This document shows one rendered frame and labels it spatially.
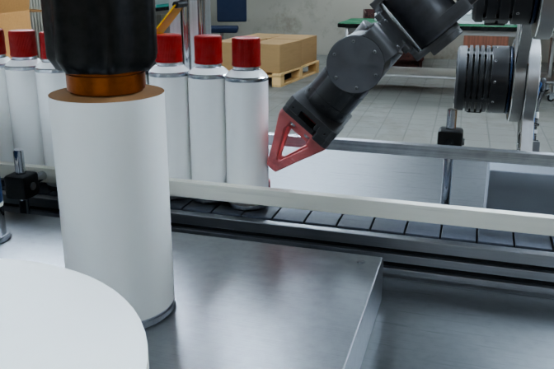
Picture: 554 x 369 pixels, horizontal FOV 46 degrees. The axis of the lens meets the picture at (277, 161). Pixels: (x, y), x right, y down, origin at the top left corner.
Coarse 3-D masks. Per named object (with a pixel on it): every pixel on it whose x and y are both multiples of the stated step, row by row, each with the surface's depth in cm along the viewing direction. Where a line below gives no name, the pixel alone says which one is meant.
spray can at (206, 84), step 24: (216, 48) 77; (192, 72) 77; (216, 72) 77; (192, 96) 78; (216, 96) 77; (192, 120) 79; (216, 120) 78; (192, 144) 80; (216, 144) 79; (192, 168) 81; (216, 168) 80
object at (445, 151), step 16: (288, 144) 81; (304, 144) 80; (336, 144) 79; (352, 144) 78; (368, 144) 78; (384, 144) 77; (400, 144) 77; (416, 144) 77; (432, 144) 77; (464, 160) 75; (480, 160) 74; (496, 160) 74; (512, 160) 73; (528, 160) 73; (544, 160) 72
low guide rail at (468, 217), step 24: (0, 168) 86; (48, 168) 84; (192, 192) 78; (216, 192) 77; (240, 192) 76; (264, 192) 75; (288, 192) 74; (312, 192) 74; (384, 216) 72; (408, 216) 71; (432, 216) 70; (456, 216) 69; (480, 216) 69; (504, 216) 68; (528, 216) 67; (552, 216) 67
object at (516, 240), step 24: (48, 192) 85; (240, 216) 77; (264, 216) 77; (288, 216) 77; (312, 216) 77; (336, 216) 77; (360, 216) 77; (456, 240) 70; (480, 240) 70; (504, 240) 70; (528, 240) 70; (552, 240) 70
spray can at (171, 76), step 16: (160, 48) 78; (176, 48) 78; (160, 64) 79; (176, 64) 79; (160, 80) 78; (176, 80) 78; (176, 96) 79; (176, 112) 79; (176, 128) 80; (176, 144) 80; (176, 160) 81; (176, 176) 81
